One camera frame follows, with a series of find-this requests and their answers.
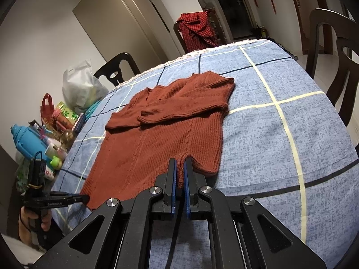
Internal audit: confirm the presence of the person's left hand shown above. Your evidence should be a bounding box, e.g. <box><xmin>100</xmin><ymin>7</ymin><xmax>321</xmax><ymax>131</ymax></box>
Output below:
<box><xmin>18</xmin><ymin>208</ymin><xmax>53</xmax><ymax>244</ymax></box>

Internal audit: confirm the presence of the white floral cup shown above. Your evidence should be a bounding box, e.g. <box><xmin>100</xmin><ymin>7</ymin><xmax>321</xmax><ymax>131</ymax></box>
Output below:
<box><xmin>42</xmin><ymin>165</ymin><xmax>57</xmax><ymax>180</ymax></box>

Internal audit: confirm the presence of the white plastic bag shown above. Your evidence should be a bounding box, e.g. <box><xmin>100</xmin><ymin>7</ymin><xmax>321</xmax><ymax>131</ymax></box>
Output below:
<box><xmin>62</xmin><ymin>59</ymin><xmax>110</xmax><ymax>115</ymax></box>

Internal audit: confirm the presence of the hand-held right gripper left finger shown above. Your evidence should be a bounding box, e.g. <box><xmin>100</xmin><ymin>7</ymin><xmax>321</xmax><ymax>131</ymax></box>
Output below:
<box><xmin>32</xmin><ymin>158</ymin><xmax>178</xmax><ymax>269</ymax></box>

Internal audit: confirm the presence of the green floral box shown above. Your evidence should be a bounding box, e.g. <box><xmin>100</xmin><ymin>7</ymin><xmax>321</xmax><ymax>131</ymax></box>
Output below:
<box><xmin>55</xmin><ymin>102</ymin><xmax>80</xmax><ymax>125</ymax></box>

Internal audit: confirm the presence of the blue checked tablecloth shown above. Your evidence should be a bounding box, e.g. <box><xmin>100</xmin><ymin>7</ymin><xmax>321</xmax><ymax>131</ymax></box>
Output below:
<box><xmin>52</xmin><ymin>39</ymin><xmax>359</xmax><ymax>269</ymax></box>

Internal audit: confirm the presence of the white tube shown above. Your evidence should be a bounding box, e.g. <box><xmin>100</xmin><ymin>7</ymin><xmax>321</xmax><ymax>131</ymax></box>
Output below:
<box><xmin>44</xmin><ymin>143</ymin><xmax>68</xmax><ymax>160</ymax></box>

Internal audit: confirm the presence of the person's left forearm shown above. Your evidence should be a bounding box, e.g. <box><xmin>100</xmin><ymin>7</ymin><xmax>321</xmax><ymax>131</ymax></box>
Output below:
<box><xmin>0</xmin><ymin>234</ymin><xmax>42</xmax><ymax>261</ymax></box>

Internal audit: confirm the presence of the brown wooden door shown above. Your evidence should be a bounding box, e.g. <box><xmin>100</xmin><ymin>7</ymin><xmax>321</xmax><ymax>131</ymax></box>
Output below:
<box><xmin>287</xmin><ymin>0</ymin><xmax>328</xmax><ymax>55</ymax></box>

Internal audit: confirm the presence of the blue water bottle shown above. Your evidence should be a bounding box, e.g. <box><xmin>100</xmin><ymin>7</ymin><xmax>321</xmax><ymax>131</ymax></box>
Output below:
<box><xmin>11</xmin><ymin>125</ymin><xmax>49</xmax><ymax>160</ymax></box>

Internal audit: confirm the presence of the red tote bag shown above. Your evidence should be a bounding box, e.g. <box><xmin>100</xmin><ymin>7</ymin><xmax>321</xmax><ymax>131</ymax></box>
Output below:
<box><xmin>41</xmin><ymin>93</ymin><xmax>57</xmax><ymax>125</ymax></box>

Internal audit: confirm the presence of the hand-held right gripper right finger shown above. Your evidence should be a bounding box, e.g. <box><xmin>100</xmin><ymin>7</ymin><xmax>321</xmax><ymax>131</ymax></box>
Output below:
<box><xmin>182</xmin><ymin>158</ymin><xmax>327</xmax><ymax>269</ymax></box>

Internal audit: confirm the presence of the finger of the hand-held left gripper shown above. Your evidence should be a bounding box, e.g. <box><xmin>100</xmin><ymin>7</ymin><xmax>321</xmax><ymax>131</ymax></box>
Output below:
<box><xmin>49</xmin><ymin>191</ymin><xmax>90</xmax><ymax>207</ymax></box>

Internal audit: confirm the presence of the rust red knit sweater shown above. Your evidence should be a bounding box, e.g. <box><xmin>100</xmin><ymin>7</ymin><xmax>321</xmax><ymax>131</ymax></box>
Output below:
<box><xmin>80</xmin><ymin>72</ymin><xmax>235</xmax><ymax>210</ymax></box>

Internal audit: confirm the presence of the glass jar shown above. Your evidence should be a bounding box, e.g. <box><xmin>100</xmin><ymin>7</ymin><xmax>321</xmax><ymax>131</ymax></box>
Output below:
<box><xmin>60</xmin><ymin>129</ymin><xmax>77</xmax><ymax>150</ymax></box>

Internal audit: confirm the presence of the red checked cloth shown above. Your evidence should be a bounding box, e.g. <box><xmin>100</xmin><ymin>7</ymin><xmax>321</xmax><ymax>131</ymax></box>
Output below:
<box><xmin>176</xmin><ymin>12</ymin><xmax>219</xmax><ymax>51</ymax></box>

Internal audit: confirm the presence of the grey refrigerator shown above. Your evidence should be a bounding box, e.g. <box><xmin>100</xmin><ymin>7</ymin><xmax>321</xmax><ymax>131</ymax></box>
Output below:
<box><xmin>72</xmin><ymin>0</ymin><xmax>180</xmax><ymax>62</ymax></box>

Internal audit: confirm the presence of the dark wooden chair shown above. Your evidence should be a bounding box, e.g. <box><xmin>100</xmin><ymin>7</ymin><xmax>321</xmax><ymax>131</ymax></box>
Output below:
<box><xmin>93</xmin><ymin>52</ymin><xmax>141</xmax><ymax>86</ymax></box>
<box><xmin>173</xmin><ymin>10</ymin><xmax>228</xmax><ymax>54</ymax></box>
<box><xmin>305</xmin><ymin>8</ymin><xmax>359</xmax><ymax>128</ymax></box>

